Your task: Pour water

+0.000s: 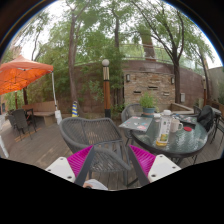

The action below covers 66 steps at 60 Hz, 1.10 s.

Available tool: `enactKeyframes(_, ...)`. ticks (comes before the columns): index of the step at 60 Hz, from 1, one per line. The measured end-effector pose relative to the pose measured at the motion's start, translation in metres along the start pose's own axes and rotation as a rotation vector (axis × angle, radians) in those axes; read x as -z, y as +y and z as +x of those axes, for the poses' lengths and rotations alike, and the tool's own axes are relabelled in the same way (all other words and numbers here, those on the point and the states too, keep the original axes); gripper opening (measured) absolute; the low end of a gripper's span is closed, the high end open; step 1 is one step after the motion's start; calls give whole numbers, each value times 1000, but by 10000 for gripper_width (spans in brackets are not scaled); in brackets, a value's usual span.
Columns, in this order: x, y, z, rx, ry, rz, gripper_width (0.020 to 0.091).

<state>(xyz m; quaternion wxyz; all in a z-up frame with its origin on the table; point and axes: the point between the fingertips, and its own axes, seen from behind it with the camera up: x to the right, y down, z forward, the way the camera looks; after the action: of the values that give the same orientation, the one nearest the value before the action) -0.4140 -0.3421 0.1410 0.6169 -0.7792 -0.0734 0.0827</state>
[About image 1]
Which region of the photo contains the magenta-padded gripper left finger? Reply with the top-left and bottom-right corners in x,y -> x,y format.
45,145 -> 97,188

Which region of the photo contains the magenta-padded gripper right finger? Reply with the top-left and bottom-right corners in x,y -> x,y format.
127,144 -> 182,187

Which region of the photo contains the clear plastic drink bottle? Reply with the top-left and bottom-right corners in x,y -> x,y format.
155,109 -> 173,148

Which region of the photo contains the white ceramic mug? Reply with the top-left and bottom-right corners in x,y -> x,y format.
170,118 -> 184,134

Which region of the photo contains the grey wicker patio chair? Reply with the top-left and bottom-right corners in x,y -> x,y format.
58,117 -> 133,186
120,103 -> 144,141
192,105 -> 218,144

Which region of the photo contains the grey laptop with stickers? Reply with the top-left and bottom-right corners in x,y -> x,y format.
118,115 -> 154,132

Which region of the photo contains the dark laptop with stickers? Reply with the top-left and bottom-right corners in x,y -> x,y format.
173,114 -> 198,126

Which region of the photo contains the blue yellow striped cone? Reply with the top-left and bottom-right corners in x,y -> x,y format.
71,100 -> 80,118

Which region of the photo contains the wooden bench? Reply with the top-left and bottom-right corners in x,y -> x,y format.
22,100 -> 58,127

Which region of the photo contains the dark patio chair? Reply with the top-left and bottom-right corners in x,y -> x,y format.
7,108 -> 38,141

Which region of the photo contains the black backpack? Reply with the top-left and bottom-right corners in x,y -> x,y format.
197,105 -> 215,133

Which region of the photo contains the green plant in blue pot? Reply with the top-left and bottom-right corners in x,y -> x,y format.
139,92 -> 158,118

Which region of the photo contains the black metal chair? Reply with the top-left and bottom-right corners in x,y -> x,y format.
214,114 -> 224,149

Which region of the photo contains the dark-trunk tree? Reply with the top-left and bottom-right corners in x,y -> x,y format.
133,0 -> 214,104

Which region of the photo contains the leaning pale-trunk tree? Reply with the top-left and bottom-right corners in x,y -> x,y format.
63,0 -> 111,116

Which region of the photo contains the orange canopy tent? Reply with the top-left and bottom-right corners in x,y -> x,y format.
0,54 -> 63,126

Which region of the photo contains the wooden lamp post, globe light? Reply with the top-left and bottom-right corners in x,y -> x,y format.
101,58 -> 112,119

